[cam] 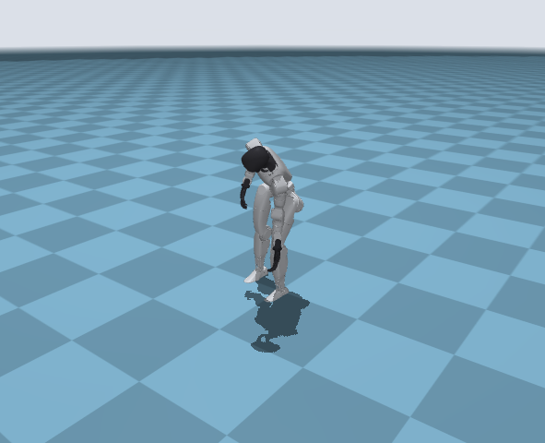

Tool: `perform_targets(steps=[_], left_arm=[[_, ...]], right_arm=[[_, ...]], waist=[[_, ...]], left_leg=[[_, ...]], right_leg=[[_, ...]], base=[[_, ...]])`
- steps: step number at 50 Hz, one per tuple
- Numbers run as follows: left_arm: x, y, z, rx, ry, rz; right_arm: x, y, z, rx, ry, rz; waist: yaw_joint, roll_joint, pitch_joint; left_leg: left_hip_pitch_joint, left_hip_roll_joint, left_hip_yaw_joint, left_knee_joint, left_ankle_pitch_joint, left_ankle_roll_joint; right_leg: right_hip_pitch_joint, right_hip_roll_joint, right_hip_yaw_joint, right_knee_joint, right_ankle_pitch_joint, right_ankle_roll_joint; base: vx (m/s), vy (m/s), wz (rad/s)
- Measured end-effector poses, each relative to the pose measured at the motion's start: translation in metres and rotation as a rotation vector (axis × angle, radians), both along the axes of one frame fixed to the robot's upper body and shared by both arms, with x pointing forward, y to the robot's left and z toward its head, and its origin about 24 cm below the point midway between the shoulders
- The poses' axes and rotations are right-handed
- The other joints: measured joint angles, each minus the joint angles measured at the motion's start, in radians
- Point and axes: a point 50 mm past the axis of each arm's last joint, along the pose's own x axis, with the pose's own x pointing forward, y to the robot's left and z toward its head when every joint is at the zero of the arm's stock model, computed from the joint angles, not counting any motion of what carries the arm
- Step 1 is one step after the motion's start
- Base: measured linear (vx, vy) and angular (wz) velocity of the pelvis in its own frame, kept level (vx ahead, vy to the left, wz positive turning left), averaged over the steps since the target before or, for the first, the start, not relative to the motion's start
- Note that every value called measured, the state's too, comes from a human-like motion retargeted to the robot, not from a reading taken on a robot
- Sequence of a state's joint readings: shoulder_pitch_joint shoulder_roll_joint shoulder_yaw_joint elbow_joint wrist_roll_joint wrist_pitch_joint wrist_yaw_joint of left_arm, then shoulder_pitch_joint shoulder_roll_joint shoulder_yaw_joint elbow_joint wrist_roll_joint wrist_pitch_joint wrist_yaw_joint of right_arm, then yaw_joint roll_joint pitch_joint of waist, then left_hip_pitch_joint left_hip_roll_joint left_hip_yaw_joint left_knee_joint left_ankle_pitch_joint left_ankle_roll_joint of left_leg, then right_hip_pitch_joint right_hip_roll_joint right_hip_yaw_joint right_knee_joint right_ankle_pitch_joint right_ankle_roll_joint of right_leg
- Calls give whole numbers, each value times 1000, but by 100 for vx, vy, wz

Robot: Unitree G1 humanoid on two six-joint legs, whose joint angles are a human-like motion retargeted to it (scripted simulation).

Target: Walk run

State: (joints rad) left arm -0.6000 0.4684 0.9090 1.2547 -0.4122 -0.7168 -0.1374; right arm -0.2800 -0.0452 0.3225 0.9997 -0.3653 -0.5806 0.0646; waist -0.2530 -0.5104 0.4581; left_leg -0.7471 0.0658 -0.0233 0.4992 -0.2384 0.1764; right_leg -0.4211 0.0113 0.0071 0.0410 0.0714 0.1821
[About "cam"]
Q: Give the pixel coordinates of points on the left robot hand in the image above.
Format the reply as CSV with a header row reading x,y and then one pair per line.
x,y
277,249

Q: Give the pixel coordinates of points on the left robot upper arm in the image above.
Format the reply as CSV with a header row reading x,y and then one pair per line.
x,y
279,188

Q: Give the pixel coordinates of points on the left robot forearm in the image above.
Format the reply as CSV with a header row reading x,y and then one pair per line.
x,y
277,229

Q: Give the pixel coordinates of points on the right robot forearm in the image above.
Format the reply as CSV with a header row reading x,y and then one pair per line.
x,y
249,175

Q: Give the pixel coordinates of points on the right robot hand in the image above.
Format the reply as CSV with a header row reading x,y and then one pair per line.
x,y
245,185

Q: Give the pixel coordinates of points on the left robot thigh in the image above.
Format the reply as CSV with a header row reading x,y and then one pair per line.
x,y
293,203

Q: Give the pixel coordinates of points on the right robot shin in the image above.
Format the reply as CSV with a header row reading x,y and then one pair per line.
x,y
260,249

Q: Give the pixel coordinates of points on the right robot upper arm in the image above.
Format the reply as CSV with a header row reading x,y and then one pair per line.
x,y
253,143

